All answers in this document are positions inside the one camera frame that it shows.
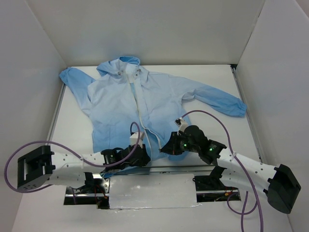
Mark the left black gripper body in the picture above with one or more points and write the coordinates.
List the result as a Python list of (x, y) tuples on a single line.
[(141, 157)]

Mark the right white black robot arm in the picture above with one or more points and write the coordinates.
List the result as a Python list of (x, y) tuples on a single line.
[(277, 184)]

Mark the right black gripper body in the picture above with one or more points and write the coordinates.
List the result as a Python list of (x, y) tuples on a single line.
[(174, 144)]

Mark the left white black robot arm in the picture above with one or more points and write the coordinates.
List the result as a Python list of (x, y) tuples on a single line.
[(45, 167)]

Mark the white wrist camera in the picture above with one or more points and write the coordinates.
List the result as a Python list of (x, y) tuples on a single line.
[(137, 137), (181, 123)]

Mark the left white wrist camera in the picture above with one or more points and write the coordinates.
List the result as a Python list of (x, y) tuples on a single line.
[(137, 137)]

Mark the silver foil covered panel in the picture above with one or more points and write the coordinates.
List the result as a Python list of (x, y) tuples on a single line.
[(152, 191)]

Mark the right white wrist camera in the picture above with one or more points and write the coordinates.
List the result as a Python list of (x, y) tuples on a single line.
[(181, 123)]

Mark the light blue zip jacket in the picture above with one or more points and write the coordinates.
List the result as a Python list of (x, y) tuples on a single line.
[(126, 92)]

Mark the aluminium table frame rail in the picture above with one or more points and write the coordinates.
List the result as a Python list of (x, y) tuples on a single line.
[(164, 170)]

